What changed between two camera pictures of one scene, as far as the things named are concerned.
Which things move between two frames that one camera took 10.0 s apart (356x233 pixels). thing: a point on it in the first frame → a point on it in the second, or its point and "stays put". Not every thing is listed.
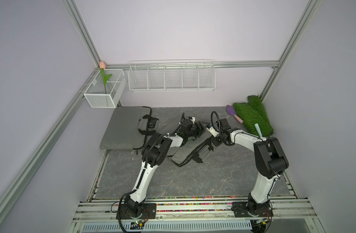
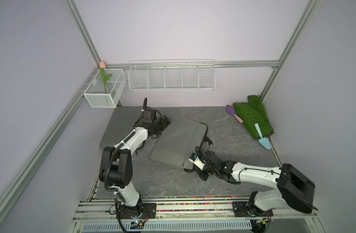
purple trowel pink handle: (231, 110) stays put
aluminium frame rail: (194, 64) stays put
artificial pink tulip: (103, 66) stays put
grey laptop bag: (178, 154) stays put
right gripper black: (215, 142) → (201, 176)
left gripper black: (200, 129) → (164, 124)
